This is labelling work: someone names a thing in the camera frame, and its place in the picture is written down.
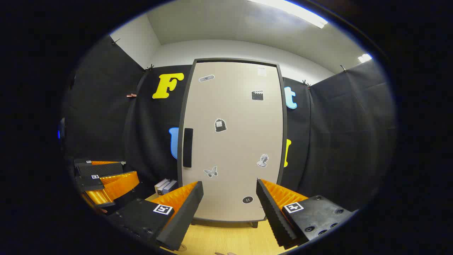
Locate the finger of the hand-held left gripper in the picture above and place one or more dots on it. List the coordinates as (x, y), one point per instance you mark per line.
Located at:
(99, 169)
(116, 187)

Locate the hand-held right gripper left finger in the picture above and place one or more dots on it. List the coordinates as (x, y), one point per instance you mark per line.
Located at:
(184, 219)

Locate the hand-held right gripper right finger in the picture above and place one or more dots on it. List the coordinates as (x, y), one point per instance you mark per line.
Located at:
(274, 216)

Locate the beige cabinet door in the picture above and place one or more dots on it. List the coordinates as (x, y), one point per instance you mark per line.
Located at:
(233, 141)

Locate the lavender blue book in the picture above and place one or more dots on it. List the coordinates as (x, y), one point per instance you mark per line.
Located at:
(172, 186)

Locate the white book dark top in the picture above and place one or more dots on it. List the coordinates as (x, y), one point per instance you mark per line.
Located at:
(167, 187)

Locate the grey white book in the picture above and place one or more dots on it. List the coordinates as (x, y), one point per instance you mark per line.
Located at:
(161, 186)

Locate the black backdrop cloth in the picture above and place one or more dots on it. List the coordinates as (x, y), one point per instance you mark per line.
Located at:
(336, 141)

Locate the small ceiling light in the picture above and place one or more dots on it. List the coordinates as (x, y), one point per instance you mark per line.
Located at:
(364, 58)

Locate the long ceiling light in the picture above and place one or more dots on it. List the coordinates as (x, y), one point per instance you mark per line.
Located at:
(300, 12)

